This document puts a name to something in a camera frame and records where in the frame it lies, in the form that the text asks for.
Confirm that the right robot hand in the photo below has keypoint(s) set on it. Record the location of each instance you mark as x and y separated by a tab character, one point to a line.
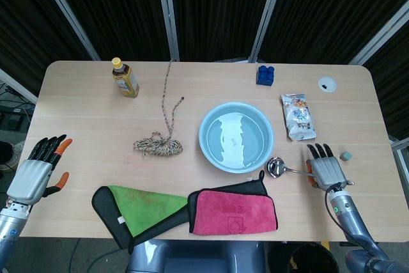
327	170

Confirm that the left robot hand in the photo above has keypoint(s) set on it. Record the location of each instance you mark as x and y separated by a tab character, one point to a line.
30	178

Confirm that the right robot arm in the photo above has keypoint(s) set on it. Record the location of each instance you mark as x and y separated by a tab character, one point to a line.
348	218

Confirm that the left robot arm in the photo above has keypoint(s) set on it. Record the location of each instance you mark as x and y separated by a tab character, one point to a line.
11	225

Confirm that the light blue plastic basin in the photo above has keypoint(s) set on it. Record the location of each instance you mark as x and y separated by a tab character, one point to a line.
223	164

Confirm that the small grey-green cube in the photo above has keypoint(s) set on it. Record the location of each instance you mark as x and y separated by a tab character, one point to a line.
346	156

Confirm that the white snack bag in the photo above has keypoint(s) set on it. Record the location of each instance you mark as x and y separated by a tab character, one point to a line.
298	119

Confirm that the black waste bin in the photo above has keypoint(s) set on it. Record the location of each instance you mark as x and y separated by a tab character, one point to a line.
313	260

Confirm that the pink and grey towel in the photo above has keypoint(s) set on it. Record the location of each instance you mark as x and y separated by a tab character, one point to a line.
230	212

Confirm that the dark pleated curtain panel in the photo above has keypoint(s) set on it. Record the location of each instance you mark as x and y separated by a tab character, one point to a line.
396	87
32	14
217	7
319	7
112	7

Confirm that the blue toy building block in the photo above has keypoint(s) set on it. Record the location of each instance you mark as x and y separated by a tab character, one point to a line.
265	78

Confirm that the green and grey towel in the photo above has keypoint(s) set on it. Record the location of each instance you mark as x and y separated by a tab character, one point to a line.
140	209

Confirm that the yellow-capped tea bottle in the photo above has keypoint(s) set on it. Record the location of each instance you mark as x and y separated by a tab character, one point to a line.
128	84

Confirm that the grey robot torso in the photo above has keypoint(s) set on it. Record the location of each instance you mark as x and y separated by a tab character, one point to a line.
198	257

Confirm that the grey metal frame rail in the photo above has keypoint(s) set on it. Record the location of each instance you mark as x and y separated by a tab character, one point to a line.
19	88

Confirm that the grey metal partition post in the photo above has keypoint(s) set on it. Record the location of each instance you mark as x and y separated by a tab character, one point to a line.
380	43
167	14
266	14
67	14

